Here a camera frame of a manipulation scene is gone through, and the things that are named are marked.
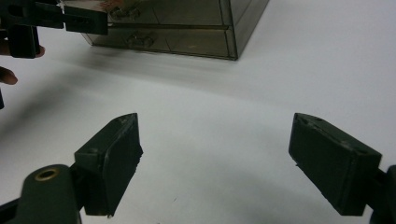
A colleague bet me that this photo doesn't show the smoky transparent bottom drawer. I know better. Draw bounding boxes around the smoky transparent bottom drawer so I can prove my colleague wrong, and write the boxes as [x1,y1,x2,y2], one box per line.
[83,27,238,62]

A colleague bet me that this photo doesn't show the smoky transparent drawer organizer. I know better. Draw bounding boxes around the smoky transparent drawer organizer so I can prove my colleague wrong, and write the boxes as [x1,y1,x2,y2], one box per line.
[62,0,271,62]

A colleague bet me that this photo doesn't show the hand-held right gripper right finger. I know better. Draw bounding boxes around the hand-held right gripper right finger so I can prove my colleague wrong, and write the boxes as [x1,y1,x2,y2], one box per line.
[288,112,383,217]

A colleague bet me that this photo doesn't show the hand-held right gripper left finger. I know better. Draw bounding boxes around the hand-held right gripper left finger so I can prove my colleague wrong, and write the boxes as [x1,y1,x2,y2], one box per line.
[74,112,145,217]

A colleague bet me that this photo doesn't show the white table mat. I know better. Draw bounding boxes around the white table mat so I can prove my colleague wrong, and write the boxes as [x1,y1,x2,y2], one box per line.
[0,0,396,224]

